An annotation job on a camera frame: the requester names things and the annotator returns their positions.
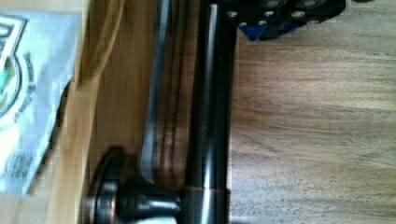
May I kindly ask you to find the Deep River chips bag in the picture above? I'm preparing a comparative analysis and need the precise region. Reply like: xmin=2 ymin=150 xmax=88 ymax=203
xmin=0 ymin=8 xmax=81 ymax=198

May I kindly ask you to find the black metal drawer handle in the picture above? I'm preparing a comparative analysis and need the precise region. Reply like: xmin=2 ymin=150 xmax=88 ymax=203
xmin=83 ymin=0 xmax=236 ymax=224

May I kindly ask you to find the light wooden drawer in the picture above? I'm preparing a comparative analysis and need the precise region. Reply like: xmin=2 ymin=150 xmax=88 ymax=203
xmin=1 ymin=0 xmax=199 ymax=224

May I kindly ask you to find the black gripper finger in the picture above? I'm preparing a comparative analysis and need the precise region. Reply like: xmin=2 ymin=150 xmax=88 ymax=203
xmin=219 ymin=0 xmax=275 ymax=41
xmin=260 ymin=0 xmax=347 ymax=41

